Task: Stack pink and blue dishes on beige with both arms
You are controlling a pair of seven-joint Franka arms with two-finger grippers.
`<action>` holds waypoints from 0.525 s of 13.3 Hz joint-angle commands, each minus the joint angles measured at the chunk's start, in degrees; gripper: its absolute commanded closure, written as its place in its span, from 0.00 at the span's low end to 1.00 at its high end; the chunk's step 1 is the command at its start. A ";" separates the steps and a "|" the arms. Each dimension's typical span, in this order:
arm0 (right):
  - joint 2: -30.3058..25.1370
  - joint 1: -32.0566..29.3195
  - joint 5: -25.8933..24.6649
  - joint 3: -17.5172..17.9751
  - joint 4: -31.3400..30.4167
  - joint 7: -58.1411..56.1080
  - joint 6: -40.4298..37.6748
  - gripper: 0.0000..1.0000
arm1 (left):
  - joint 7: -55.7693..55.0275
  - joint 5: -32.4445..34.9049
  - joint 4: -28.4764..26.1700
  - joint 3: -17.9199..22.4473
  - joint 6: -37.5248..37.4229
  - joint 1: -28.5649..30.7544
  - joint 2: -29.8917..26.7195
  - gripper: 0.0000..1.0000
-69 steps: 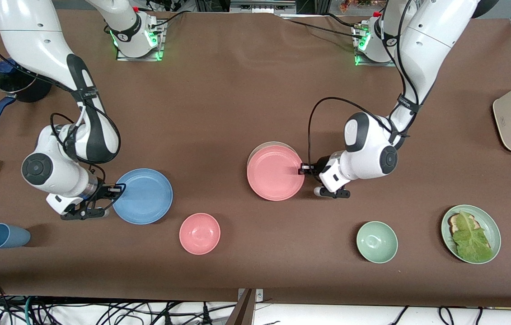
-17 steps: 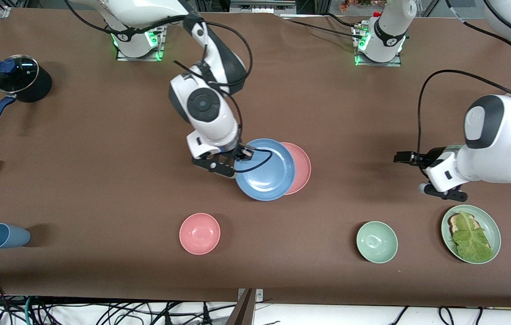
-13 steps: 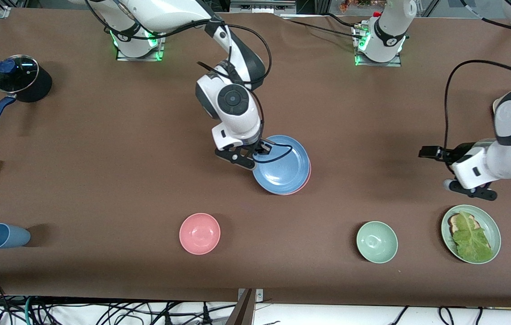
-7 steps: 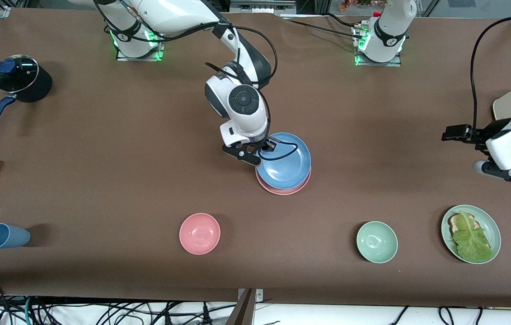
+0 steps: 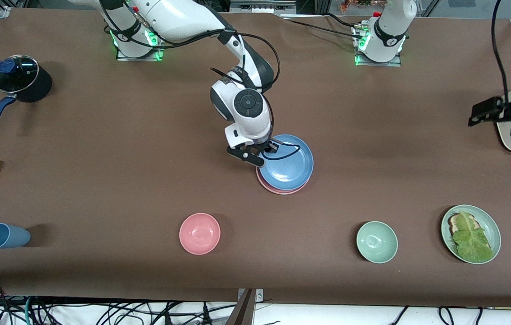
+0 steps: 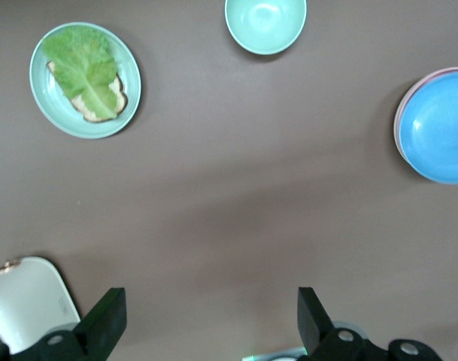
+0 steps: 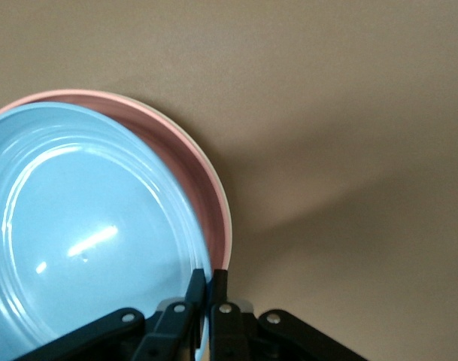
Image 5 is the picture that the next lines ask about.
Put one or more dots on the blue cup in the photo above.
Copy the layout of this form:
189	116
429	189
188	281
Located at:
7	236

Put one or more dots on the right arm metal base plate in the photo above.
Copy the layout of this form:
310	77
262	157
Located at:
147	58

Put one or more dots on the small pink bowl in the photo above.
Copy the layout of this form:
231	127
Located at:
199	234

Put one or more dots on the small green bowl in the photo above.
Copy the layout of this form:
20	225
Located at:
377	242

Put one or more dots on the green plate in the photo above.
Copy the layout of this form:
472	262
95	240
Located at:
491	225

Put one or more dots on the pink plate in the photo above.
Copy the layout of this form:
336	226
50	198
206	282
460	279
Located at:
278	191

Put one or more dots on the green lettuce leaf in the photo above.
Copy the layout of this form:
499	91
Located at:
472	243

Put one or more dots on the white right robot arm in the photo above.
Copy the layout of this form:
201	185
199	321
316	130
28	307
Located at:
183	20

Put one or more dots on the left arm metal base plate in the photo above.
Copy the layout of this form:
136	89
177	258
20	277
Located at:
395	64

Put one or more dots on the bread slice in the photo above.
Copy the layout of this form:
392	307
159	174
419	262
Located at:
452	221

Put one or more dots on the blue plate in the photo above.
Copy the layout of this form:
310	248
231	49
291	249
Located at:
291	167

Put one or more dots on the grey metal box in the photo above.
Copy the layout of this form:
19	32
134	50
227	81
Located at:
260	6

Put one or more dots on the metal table edge bracket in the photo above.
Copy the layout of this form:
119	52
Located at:
260	295

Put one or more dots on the dark grey pole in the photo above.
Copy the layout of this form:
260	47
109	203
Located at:
242	311

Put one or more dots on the orange flowers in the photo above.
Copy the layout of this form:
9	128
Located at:
350	4

